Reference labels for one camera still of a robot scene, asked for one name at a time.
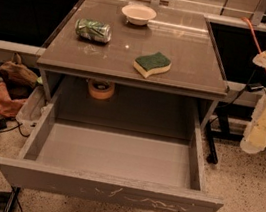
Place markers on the roll of masking tape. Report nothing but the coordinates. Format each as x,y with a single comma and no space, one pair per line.
99,89

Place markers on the grey cabinet table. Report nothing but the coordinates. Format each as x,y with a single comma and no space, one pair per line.
183,37

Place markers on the white bowl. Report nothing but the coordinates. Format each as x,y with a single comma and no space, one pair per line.
138,14

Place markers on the black power adapter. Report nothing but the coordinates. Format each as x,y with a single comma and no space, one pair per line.
253,87

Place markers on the crushed green soda can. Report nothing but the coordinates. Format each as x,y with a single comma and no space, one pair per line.
93,30

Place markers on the green and yellow sponge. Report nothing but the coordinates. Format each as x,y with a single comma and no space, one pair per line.
152,64

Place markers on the white plastic bag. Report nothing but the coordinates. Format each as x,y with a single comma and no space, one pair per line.
31,111

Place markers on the orange cloth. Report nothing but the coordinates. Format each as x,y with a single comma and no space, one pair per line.
9,107

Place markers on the open grey drawer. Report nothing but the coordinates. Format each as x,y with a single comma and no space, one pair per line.
140,149

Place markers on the brown cloth bag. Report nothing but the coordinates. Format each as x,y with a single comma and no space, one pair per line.
20,80

